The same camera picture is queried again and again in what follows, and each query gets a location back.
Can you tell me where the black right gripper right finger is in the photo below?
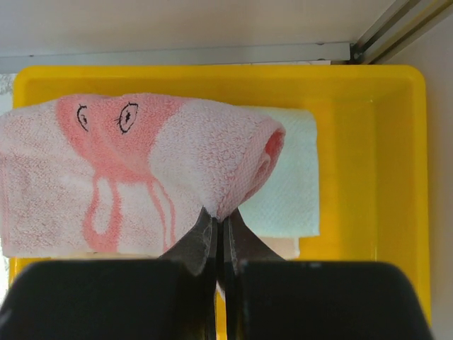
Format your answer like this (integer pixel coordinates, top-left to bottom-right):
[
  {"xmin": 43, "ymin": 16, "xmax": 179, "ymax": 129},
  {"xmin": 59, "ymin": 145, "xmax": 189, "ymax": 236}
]
[{"xmin": 222, "ymin": 210, "xmax": 283, "ymax": 339}]

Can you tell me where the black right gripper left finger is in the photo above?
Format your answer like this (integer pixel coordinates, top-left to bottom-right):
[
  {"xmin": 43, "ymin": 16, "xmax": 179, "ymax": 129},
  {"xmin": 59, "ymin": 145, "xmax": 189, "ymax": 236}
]
[{"xmin": 159, "ymin": 209, "xmax": 218, "ymax": 339}]

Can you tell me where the mint green towel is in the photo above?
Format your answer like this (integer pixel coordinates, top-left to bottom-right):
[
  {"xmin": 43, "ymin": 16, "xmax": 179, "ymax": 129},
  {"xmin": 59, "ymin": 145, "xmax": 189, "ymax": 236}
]
[{"xmin": 239, "ymin": 107, "xmax": 320, "ymax": 238}]

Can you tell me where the pink patterned towel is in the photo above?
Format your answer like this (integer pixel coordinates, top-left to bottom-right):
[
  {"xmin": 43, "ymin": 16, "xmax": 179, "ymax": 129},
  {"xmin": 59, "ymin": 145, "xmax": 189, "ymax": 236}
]
[{"xmin": 1, "ymin": 93, "xmax": 285, "ymax": 258}]

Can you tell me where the orange fox towel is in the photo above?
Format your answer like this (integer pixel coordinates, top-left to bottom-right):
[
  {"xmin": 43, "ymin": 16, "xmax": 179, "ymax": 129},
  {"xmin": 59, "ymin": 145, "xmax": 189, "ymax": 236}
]
[{"xmin": 55, "ymin": 237, "xmax": 300, "ymax": 259}]

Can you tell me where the yellow plastic bin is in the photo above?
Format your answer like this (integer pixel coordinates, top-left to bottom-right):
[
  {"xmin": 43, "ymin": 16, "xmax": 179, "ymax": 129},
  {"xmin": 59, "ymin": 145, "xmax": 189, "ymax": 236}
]
[{"xmin": 13, "ymin": 66, "xmax": 431, "ymax": 339}]

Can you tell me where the horizontal aluminium wall rail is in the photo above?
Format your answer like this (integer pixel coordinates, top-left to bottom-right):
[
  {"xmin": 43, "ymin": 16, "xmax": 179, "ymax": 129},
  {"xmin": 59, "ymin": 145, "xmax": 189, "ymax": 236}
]
[{"xmin": 1, "ymin": 42, "xmax": 350, "ymax": 74}]

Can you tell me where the right corner aluminium post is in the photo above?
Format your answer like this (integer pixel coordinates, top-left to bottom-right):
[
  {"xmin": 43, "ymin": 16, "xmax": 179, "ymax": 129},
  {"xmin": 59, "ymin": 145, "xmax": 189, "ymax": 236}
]
[{"xmin": 348, "ymin": 0, "xmax": 452, "ymax": 64}]

